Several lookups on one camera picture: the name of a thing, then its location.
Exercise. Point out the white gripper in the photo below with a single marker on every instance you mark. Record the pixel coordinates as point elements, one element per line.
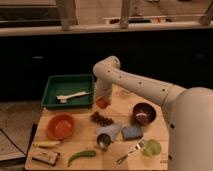
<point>103,89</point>

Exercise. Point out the red apple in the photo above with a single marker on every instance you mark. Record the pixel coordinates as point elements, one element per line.
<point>101,103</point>

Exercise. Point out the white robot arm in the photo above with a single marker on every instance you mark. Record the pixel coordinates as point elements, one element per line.
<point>190,110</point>

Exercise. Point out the dark purple bowl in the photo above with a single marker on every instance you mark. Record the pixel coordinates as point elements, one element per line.
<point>144,114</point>

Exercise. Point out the red orange bowl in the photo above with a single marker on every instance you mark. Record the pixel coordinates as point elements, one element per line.
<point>60,126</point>

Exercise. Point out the bunch of dark grapes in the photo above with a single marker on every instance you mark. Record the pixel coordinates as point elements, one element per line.
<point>101,120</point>

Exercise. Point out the grey cloth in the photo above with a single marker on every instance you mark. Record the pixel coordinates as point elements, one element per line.
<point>112,130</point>

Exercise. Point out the blue sponge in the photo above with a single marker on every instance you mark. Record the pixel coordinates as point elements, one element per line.
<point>132,132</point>

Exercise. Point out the metal cup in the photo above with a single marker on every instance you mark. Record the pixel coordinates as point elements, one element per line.
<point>103,141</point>

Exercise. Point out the white brush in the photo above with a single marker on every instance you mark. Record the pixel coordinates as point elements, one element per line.
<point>65,98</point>

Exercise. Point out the green plastic tray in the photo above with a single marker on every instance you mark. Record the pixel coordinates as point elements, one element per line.
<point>67,85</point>

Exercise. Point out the silver fork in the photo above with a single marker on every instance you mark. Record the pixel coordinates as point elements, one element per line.
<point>137,147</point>

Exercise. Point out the light green cup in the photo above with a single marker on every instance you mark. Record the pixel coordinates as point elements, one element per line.
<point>152,148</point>

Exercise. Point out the yellow banana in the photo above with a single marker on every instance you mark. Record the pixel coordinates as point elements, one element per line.
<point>46,144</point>

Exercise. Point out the wooden railing shelf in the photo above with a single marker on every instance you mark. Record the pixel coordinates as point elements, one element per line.
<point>48,17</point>

